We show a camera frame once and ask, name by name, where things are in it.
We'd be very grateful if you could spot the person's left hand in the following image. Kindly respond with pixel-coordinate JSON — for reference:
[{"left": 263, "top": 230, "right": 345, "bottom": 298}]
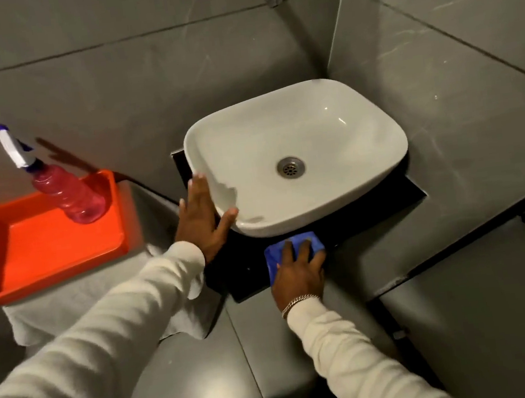
[{"left": 168, "top": 169, "right": 245, "bottom": 268}]

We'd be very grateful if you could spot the person's right hand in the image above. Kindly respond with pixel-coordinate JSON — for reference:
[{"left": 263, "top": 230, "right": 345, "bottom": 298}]
[{"left": 266, "top": 236, "right": 333, "bottom": 315}]

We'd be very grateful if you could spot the blue cleaning cloth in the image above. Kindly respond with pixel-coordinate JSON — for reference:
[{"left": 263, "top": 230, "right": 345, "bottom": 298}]
[{"left": 262, "top": 230, "right": 329, "bottom": 289}]

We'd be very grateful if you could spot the person's right forearm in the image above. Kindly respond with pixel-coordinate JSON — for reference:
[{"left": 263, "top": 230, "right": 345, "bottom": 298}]
[{"left": 284, "top": 282, "right": 461, "bottom": 398}]

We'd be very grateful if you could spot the person's left forearm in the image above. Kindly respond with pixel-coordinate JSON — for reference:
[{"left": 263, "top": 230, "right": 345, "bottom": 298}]
[{"left": 0, "top": 239, "right": 221, "bottom": 398}]

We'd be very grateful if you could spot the black sink counter slab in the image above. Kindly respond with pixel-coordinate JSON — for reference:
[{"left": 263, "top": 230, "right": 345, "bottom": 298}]
[{"left": 170, "top": 121, "right": 438, "bottom": 309}]

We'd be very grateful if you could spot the metal sink drain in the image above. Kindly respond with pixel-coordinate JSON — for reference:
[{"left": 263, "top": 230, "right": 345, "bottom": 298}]
[{"left": 275, "top": 155, "right": 307, "bottom": 181}]

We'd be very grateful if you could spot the white ceramic sink basin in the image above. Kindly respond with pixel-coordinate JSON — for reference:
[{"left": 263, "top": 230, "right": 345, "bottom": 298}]
[{"left": 177, "top": 69, "right": 418, "bottom": 246}]

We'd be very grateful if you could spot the pink spray bottle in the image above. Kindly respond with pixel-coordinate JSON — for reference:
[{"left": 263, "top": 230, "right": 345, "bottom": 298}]
[{"left": 0, "top": 112, "right": 110, "bottom": 234}]

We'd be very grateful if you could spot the white towel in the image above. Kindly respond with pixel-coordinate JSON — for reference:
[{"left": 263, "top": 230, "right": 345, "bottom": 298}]
[{"left": 0, "top": 171, "right": 228, "bottom": 363}]

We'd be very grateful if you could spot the orange plastic tray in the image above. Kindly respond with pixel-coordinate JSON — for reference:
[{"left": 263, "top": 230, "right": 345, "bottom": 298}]
[{"left": 0, "top": 166, "right": 149, "bottom": 307}]

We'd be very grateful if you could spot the silver chain bracelet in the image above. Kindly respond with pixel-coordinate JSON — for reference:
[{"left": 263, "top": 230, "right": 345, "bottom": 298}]
[{"left": 279, "top": 292, "right": 323, "bottom": 320}]

